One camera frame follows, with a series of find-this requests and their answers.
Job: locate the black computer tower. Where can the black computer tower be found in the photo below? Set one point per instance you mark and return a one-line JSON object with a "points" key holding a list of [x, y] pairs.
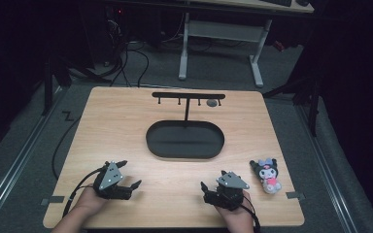
{"points": [[116, 29]]}

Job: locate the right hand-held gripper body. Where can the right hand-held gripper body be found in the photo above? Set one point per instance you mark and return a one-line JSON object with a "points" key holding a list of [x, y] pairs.
{"points": [[230, 189]]}

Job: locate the person's right hand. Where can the person's right hand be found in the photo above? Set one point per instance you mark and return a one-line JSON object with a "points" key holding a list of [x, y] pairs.
{"points": [[238, 213]]}

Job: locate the black computer mouse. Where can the black computer mouse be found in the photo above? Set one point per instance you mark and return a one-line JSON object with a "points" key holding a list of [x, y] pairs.
{"points": [[302, 2]]}

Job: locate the grey round table grommet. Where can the grey round table grommet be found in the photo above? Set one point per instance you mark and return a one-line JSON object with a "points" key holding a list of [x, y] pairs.
{"points": [[211, 103]]}

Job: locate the metal floor rail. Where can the metal floor rail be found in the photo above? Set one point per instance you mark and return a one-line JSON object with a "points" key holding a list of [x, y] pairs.
{"points": [[13, 171], [327, 181]]}

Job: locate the black hook stand with tray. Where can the black hook stand with tray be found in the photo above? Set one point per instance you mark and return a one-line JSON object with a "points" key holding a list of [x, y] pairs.
{"points": [[184, 140]]}

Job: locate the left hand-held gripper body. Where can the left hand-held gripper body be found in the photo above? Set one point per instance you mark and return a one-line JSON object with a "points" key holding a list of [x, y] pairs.
{"points": [[110, 177]]}

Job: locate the white-legged desk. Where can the white-legged desk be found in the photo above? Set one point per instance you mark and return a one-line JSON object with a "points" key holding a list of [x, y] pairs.
{"points": [[223, 31]]}

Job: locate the black tripod stand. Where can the black tripod stand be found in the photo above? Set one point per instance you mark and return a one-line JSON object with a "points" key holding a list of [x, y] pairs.
{"points": [[48, 87], [312, 103]]}

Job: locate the grey tape strip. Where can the grey tape strip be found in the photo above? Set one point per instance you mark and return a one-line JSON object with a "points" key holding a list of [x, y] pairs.
{"points": [[52, 200], [295, 195]]}

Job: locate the black keyboard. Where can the black keyboard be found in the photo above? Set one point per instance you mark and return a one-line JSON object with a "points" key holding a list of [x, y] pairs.
{"points": [[277, 2]]}

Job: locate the person's left hand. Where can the person's left hand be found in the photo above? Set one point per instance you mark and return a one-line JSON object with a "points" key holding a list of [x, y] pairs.
{"points": [[89, 201]]}

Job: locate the small red object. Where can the small red object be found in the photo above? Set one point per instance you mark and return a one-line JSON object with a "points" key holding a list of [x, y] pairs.
{"points": [[278, 46]]}

